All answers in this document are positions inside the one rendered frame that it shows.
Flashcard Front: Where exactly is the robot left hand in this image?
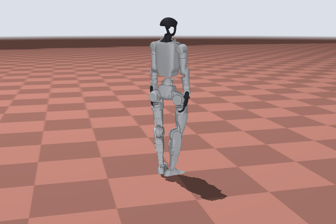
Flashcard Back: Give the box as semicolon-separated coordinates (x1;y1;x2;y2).
150;86;154;106

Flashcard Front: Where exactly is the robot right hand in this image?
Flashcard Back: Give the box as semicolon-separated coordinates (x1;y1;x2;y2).
178;91;190;113

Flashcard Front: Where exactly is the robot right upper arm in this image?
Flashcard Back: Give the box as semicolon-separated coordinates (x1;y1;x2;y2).
175;43;188;75

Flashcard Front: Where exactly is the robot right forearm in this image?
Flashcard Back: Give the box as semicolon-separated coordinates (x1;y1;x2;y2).
181;68;191;96

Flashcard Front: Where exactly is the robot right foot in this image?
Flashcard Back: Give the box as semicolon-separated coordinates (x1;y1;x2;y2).
164;168;185;176

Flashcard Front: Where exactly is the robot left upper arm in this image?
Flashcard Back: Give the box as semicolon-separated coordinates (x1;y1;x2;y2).
150;41;157;71

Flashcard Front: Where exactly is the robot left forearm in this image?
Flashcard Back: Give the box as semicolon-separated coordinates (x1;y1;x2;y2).
150;69;158;90

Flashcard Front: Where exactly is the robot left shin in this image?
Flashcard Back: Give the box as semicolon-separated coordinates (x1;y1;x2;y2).
154;127;164;167

